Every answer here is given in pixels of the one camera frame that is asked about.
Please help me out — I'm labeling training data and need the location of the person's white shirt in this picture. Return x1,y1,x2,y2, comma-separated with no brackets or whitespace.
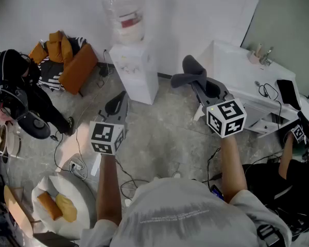
79,178,293,247

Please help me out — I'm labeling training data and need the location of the black stool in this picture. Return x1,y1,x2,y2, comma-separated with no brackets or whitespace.
32,231,79,247

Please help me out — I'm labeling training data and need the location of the person's left forearm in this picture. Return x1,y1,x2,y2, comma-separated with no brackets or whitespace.
96,152,123,226

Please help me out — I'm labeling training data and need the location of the black white striped clothing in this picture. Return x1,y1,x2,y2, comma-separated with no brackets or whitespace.
38,37,89,91

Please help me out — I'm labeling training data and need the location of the coiled black cable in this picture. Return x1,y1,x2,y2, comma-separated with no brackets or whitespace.
258,83,283,125

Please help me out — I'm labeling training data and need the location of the black round device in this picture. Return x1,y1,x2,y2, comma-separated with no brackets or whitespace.
17,110,52,140

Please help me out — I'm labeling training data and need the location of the person's right forearm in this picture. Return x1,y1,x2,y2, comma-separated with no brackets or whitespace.
219,135,248,203

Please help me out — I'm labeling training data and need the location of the white round basket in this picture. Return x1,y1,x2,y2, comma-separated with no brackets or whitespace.
0,123,23,160

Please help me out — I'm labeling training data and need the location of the round wooden table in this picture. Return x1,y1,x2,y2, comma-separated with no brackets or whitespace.
4,185,35,239

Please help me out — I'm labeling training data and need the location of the black shoulder strap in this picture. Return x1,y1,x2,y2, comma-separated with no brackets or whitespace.
256,223,287,247

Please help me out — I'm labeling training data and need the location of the white water dispenser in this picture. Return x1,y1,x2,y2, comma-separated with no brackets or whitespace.
109,39,160,105

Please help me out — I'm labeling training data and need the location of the dark grey cloth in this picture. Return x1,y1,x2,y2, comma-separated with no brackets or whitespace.
170,55,208,89

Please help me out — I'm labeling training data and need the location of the orange cushion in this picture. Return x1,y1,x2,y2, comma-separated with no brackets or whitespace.
37,191,63,221

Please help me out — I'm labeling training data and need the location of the white power strip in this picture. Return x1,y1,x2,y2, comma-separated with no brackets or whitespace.
69,160,84,172

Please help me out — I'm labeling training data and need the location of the metal faucet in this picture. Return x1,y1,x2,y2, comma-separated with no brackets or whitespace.
259,46,275,67

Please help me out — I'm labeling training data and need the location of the beige cup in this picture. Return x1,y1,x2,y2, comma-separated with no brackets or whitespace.
248,43,263,64

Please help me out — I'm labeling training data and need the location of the black power adapter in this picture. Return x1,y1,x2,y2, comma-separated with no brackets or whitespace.
98,65,111,78

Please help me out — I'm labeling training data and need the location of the black floor cable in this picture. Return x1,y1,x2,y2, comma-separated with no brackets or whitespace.
114,158,150,201
49,134,75,172
202,147,222,189

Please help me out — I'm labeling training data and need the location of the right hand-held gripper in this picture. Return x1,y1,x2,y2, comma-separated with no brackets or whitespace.
192,77,248,139

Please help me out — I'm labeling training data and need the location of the yellow cushion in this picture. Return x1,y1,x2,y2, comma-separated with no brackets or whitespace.
55,193,78,223

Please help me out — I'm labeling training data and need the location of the black device blue screen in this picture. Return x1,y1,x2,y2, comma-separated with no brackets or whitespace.
210,185,225,202

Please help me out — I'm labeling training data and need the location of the white desk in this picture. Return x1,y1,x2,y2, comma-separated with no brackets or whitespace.
195,40,303,139

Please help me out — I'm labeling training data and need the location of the orange sofa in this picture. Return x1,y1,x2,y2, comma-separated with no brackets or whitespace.
28,31,99,96

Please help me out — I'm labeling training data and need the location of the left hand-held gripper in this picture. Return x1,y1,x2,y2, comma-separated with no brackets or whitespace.
89,91,130,155

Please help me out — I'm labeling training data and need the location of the flat black pouch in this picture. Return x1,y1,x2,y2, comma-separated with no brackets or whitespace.
276,79,302,111

